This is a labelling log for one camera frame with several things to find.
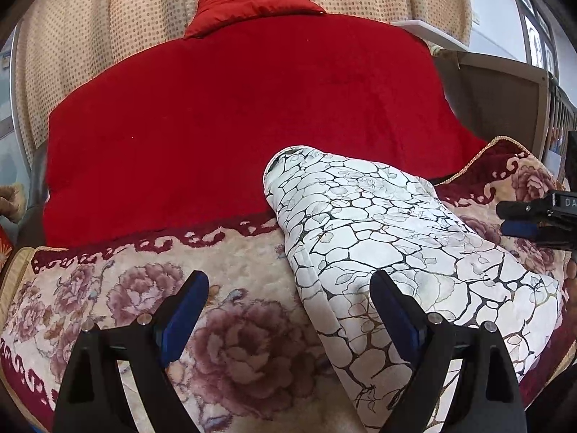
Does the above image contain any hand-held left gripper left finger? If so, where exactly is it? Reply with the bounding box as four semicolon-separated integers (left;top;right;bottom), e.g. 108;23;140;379
53;270;211;433

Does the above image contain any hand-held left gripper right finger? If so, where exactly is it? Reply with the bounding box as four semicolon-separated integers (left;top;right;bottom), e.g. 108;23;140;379
369;271;528;433

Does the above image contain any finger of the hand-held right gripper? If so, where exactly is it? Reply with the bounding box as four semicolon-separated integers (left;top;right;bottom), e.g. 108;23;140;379
500;219;551;241
496;198;554;221

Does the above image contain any white cracked-pattern pillow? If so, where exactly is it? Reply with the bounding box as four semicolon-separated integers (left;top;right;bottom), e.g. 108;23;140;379
263;145;564;433

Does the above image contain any floral cream and maroon blanket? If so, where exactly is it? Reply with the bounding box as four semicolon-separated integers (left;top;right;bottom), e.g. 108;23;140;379
0;137;577;433

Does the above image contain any wooden railing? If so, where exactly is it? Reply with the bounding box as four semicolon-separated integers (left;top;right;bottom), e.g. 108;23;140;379
541;72;577;185

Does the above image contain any wooden bed headboard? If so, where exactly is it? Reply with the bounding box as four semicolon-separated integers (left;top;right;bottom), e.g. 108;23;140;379
432;49;551;165

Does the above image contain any framed window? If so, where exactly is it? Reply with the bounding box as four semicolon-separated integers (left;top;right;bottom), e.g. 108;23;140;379
504;0;562;79

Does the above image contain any white shelf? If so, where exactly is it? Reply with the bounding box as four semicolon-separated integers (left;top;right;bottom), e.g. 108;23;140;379
391;19;470;52

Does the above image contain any red blanket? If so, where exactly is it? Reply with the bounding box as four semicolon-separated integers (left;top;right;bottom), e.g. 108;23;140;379
43;11;490;246

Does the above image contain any beige plush toy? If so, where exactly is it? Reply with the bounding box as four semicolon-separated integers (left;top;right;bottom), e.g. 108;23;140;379
0;184;24;224

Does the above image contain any beige curtain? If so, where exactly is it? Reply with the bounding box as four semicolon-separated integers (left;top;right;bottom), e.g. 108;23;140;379
13;0;472;156

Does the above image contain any red pillow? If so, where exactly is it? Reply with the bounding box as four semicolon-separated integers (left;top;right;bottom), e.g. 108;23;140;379
184;0;327;39

